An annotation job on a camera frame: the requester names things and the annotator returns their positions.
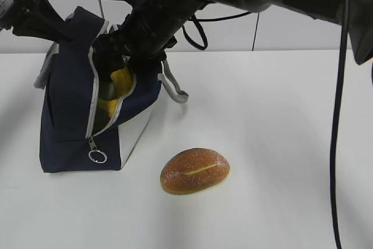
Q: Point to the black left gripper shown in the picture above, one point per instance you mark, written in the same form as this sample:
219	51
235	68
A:
34	18

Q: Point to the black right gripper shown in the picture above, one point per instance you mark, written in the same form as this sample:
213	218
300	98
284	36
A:
143	36

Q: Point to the yellow banana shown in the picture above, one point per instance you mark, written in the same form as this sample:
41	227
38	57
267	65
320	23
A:
123	82

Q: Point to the navy and white lunch bag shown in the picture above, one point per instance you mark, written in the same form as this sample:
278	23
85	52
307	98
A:
70	81

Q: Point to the brown bread roll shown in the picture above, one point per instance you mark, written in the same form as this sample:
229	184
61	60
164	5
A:
193	170

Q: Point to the green lidded glass container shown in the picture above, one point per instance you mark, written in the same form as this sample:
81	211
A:
111	88

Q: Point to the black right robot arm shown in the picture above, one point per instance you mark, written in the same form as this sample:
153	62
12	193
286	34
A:
356	15

